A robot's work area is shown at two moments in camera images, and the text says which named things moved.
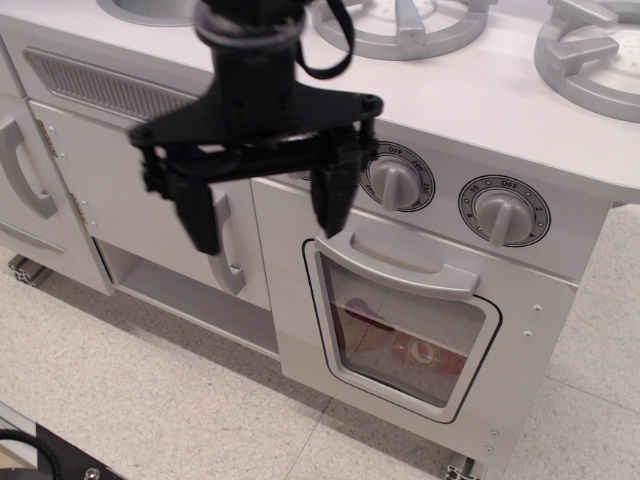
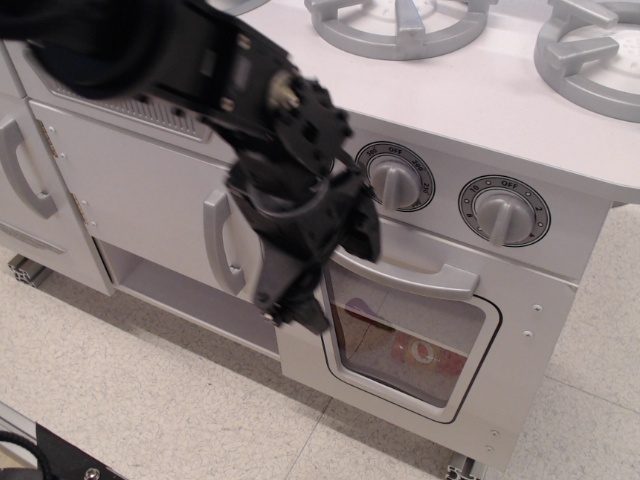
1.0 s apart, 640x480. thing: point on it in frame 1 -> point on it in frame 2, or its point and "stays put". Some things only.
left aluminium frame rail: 33,273 stays put
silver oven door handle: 448,280 stays put
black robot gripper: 254,124 -> 293,177
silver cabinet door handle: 228,275 stays put
